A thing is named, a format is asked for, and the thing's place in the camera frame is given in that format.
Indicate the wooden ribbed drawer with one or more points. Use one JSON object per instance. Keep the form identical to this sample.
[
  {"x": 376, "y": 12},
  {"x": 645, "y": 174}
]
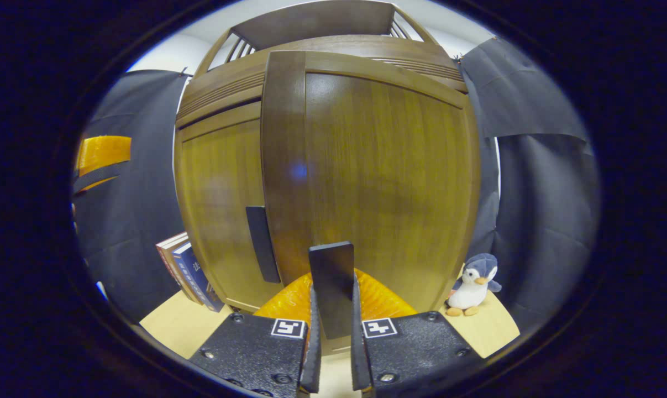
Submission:
[{"x": 228, "y": 88}]

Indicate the wooden shoe cabinet door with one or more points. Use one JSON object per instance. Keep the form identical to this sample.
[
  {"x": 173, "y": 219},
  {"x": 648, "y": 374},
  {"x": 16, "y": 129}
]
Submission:
[
  {"x": 388, "y": 182},
  {"x": 217, "y": 204}
]

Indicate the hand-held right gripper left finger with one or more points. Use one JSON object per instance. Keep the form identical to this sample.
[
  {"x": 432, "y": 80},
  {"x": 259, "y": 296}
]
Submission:
[{"x": 256, "y": 354}]

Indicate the penguin plush toy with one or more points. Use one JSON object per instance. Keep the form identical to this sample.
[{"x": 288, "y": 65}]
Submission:
[{"x": 471, "y": 287}]

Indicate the blue book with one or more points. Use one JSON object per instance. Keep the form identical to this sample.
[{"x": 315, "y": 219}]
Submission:
[{"x": 195, "y": 276}]

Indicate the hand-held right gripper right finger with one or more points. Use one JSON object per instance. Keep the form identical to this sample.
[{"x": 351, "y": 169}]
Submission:
[{"x": 416, "y": 348}]

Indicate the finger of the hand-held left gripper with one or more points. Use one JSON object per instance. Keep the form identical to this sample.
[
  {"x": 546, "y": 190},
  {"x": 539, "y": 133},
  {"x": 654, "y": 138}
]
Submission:
[{"x": 104, "y": 152}]

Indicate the wooden double-door shoe cabinet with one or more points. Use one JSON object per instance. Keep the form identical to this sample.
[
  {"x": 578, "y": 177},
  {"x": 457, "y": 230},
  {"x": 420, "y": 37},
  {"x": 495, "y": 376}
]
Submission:
[{"x": 222, "y": 99}]

